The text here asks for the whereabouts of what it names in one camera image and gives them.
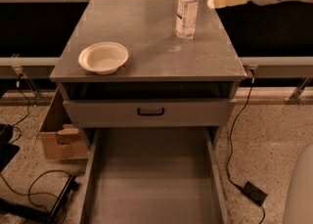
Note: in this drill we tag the black power adapter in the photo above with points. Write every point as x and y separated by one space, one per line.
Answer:
254 193

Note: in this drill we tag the clear plastic water bottle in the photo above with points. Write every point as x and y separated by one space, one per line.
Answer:
186 18

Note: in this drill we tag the black metal stand base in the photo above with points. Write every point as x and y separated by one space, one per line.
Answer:
43 207

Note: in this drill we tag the black equipment left edge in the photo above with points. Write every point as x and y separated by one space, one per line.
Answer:
7 150

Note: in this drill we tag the brown cardboard box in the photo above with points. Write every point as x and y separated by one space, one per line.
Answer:
59 138

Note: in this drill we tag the grey drawer cabinet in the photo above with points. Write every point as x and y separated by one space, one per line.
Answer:
161 65

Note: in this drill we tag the closed grey upper drawer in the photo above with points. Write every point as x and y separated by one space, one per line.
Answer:
123 113

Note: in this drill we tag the black drawer handle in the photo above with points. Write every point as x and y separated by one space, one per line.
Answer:
143 112

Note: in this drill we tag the open grey bottom drawer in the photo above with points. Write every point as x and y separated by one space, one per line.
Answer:
165 175

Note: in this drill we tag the white paper bowl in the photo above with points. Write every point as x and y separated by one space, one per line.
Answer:
103 58

